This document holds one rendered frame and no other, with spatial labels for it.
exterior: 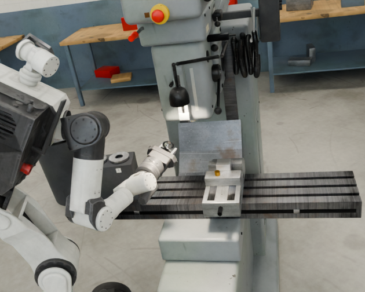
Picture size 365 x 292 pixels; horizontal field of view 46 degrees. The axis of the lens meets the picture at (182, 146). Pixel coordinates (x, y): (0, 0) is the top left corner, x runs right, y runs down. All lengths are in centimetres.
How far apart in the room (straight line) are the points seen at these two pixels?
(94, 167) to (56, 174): 239
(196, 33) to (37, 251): 91
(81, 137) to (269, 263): 166
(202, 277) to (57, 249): 60
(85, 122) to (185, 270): 87
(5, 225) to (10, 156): 32
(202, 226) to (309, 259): 121
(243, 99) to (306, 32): 392
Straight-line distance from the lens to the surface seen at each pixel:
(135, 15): 146
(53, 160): 361
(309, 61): 546
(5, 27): 702
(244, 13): 192
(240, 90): 211
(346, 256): 299
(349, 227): 321
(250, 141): 223
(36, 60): 129
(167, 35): 155
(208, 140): 219
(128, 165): 187
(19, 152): 121
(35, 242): 155
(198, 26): 152
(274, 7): 183
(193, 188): 197
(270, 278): 255
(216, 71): 171
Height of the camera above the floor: 202
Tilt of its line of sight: 28 degrees down
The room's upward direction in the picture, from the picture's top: 10 degrees counter-clockwise
